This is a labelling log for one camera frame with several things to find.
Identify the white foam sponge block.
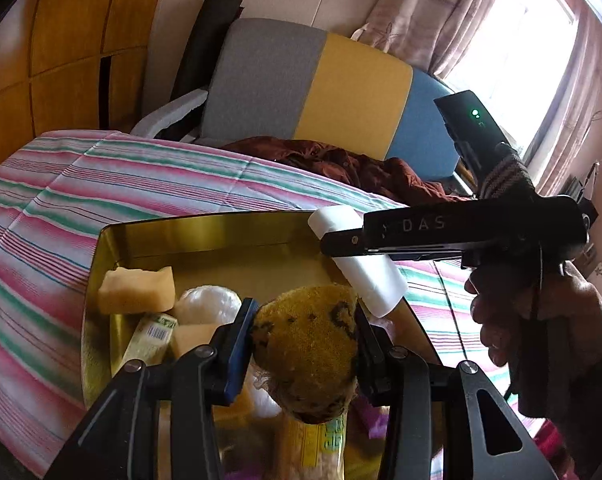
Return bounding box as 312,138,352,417
307,205,407,318

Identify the green white carton box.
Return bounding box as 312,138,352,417
121,313,179,366

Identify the Weidan biscuit packet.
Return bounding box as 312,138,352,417
273,413,347,479

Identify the yellow sponge block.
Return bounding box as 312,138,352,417
171,324,217,360
97,266,176,315

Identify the yellow tiger plush toy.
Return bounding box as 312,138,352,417
251,284,357,425

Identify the large white plastic bag ball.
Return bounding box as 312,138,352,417
245,362,281,418

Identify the person right hand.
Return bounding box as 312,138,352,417
465,261,602,416

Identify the dark red blanket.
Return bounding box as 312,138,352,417
222,136,465,206

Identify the red quilt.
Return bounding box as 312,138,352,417
533,419,576,479

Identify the pink curtain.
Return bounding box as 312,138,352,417
353,0,602,195

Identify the grey yellow blue headboard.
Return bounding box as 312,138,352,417
199,18,459,181

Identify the striped bed sheet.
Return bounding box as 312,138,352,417
0,129,488,478

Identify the wooden wardrobe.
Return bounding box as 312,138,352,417
0,0,158,163

